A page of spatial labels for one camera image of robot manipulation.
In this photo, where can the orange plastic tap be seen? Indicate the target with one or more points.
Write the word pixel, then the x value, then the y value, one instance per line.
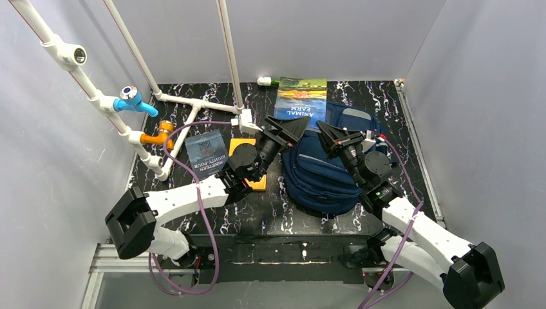
pixel 165 128

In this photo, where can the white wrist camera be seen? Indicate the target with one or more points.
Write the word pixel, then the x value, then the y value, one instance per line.
pixel 244 122
pixel 374 141

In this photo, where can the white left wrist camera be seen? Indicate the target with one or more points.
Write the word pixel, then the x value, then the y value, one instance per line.
pixel 244 122

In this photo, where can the blue plastic tap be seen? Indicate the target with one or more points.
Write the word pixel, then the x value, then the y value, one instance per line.
pixel 130 99

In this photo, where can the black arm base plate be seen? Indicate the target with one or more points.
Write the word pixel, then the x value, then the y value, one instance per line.
pixel 248 257

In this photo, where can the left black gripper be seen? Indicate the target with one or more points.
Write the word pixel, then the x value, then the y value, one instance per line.
pixel 279 136

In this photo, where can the green white pipe fitting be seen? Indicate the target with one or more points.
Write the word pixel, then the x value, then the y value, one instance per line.
pixel 268 82

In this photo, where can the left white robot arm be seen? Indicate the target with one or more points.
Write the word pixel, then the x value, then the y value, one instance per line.
pixel 136 222

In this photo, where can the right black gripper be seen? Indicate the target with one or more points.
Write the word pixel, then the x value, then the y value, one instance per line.
pixel 344 145

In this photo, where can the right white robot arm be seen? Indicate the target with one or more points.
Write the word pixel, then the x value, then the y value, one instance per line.
pixel 468 275

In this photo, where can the navy blue backpack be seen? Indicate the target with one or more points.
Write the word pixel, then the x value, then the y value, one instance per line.
pixel 320 184

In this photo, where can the aluminium rail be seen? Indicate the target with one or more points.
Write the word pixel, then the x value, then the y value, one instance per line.
pixel 135 283

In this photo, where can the blue orange paperback book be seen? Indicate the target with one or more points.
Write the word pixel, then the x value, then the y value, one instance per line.
pixel 301 98

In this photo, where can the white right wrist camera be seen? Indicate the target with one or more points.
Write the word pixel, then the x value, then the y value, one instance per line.
pixel 374 141

